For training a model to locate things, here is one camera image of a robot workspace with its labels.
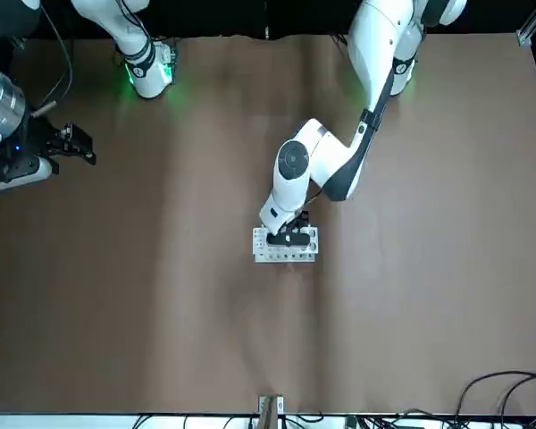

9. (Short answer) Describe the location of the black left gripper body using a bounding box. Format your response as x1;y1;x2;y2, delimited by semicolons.
277;224;306;248

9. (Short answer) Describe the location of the black cable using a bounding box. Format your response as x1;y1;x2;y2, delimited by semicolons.
455;369;536;419
30;0;75;117

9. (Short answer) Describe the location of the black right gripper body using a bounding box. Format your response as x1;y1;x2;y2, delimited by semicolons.
2;109;53;157

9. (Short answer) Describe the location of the white test tube rack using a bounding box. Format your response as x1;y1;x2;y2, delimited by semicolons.
251;225;319;265

